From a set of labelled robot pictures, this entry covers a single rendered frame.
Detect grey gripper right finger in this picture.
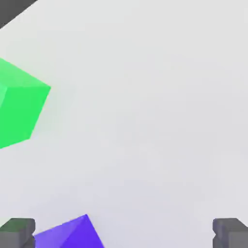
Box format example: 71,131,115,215
212,217,248,248

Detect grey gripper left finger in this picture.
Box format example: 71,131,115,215
0,217,36,248

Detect small purple cube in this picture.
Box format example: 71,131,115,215
32,214,105,248

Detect large green box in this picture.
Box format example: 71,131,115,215
0,57,52,149

